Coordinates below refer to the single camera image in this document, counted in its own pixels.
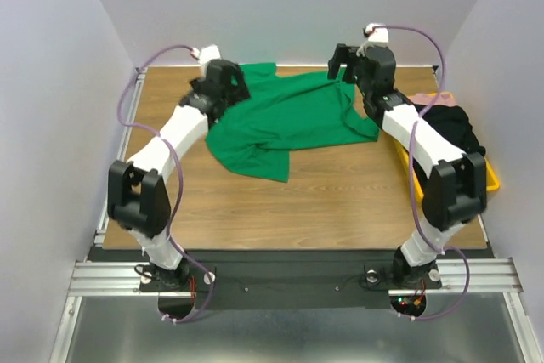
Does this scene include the green t shirt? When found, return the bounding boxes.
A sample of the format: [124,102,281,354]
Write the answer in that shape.
[206,63,379,183]

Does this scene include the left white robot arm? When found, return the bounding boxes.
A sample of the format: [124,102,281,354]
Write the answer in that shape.
[107,59,250,290]

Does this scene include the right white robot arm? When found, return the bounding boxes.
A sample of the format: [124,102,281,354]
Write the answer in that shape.
[327,43,487,286]

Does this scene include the pink t shirt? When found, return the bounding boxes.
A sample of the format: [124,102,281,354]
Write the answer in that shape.
[409,92,456,107]

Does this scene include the black t shirt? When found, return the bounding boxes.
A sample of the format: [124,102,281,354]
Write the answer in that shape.
[411,103,488,185]

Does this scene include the yellow plastic bin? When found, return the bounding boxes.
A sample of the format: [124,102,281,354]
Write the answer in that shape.
[393,91,502,205]

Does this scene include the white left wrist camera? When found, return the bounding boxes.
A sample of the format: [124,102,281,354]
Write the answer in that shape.
[190,44,221,77]

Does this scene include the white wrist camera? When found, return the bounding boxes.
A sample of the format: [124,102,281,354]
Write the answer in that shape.
[190,44,221,77]
[356,23,389,57]

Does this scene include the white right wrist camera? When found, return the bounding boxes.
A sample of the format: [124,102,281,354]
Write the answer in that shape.
[356,23,389,57]

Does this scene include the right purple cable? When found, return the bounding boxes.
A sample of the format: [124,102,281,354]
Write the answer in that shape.
[373,25,471,324]

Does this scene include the purple cable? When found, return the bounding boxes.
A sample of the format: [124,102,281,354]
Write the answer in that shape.
[373,25,471,324]
[116,44,216,325]

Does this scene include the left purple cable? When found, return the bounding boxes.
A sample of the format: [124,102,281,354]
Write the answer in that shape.
[116,44,216,325]

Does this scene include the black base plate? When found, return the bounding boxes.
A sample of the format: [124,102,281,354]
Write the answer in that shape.
[139,247,443,311]

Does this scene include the aluminium mounting rail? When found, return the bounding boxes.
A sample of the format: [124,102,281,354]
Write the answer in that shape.
[68,258,523,298]

